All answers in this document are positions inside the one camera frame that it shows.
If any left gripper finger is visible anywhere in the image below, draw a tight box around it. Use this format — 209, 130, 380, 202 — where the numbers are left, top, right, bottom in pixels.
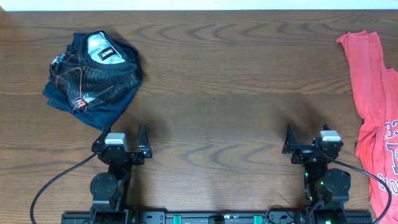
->
139, 124, 150, 148
93, 126, 111, 148

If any red printed t-shirt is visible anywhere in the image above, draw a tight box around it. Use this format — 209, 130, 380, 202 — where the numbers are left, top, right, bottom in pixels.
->
336, 31, 397, 223

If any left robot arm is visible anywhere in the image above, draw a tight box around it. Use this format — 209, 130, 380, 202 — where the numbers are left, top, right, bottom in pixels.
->
88, 126, 153, 224

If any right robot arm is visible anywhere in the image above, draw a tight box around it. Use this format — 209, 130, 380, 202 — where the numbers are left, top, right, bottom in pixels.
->
282, 125, 351, 223

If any folded navy blue garment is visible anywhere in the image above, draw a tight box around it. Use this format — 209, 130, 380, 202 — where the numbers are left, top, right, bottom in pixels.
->
43, 70, 142, 131

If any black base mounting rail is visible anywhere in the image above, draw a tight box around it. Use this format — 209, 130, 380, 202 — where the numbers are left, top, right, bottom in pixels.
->
60, 210, 373, 224

